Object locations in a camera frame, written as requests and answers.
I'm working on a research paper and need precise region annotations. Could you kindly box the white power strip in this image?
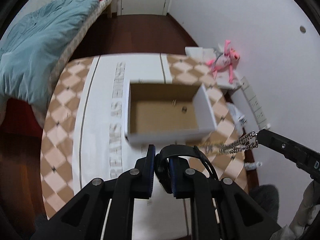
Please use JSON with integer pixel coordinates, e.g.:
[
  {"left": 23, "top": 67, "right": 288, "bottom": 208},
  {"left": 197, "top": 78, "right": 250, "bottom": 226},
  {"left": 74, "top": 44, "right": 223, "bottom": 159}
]
[{"left": 239, "top": 76, "right": 272, "bottom": 130}]

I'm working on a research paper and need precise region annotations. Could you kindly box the person's right forearm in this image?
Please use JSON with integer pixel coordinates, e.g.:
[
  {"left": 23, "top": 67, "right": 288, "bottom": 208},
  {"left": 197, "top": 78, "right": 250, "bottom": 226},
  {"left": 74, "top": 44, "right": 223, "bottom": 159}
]
[{"left": 272, "top": 179, "right": 320, "bottom": 240}]

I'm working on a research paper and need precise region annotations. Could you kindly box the bed mattress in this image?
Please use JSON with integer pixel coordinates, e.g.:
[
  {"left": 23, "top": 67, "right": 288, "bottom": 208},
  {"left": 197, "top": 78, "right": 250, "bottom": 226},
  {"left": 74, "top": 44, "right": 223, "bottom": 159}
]
[{"left": 49, "top": 0, "right": 118, "bottom": 93}]

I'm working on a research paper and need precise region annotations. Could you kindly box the crumpled white plastic wrap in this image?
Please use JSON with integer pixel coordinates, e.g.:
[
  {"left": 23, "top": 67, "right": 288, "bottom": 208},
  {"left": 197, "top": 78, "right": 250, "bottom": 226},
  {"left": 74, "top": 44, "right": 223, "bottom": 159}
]
[{"left": 226, "top": 102, "right": 247, "bottom": 128}]

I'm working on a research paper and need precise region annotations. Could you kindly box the white cardboard box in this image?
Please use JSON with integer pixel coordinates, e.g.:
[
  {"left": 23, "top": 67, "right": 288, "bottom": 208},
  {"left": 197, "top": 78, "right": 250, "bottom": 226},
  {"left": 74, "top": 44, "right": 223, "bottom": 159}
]
[{"left": 124, "top": 81, "right": 218, "bottom": 146}]

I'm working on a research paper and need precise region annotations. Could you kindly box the checkered tablecloth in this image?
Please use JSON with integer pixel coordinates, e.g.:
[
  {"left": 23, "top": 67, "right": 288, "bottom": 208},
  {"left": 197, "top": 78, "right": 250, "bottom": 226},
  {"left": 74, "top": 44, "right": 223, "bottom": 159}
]
[{"left": 40, "top": 52, "right": 251, "bottom": 221}]

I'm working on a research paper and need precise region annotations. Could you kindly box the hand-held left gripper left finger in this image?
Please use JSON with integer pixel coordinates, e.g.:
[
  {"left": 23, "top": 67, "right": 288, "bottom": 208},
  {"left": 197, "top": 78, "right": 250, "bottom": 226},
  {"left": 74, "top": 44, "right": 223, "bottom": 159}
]
[{"left": 30, "top": 144, "right": 156, "bottom": 240}]

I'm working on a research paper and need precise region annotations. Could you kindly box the light blue duvet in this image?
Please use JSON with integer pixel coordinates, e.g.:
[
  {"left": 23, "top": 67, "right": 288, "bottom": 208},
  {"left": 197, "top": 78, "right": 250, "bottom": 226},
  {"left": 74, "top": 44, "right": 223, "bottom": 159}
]
[{"left": 0, "top": 0, "right": 101, "bottom": 105}]

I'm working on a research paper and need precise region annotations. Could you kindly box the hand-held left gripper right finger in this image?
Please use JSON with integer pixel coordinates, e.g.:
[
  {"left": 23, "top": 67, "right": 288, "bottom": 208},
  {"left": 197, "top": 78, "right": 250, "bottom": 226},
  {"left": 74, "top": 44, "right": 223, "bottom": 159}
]
[{"left": 167, "top": 157, "right": 283, "bottom": 240}]

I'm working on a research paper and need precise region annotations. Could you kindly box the black wristwatch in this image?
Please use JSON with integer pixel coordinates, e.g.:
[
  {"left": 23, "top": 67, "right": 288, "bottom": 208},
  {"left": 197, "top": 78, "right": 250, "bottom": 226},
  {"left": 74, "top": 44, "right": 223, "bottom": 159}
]
[{"left": 154, "top": 144, "right": 218, "bottom": 195}]

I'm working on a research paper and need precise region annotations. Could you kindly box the pink plush toy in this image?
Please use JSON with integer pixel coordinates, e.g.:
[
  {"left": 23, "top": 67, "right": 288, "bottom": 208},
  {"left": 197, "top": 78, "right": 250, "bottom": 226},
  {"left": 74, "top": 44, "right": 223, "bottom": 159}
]
[{"left": 206, "top": 39, "right": 241, "bottom": 84}]

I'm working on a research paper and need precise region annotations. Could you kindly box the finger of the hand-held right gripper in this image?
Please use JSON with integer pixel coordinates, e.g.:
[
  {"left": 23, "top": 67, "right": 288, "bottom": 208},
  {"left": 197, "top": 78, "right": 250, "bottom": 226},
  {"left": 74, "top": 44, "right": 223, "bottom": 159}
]
[{"left": 257, "top": 129, "right": 300, "bottom": 167}]

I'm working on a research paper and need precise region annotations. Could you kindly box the silver chain bracelet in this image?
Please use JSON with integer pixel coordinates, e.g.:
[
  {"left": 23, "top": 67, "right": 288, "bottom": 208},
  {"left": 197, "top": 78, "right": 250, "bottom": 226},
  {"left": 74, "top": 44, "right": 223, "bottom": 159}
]
[{"left": 195, "top": 131, "right": 259, "bottom": 155}]

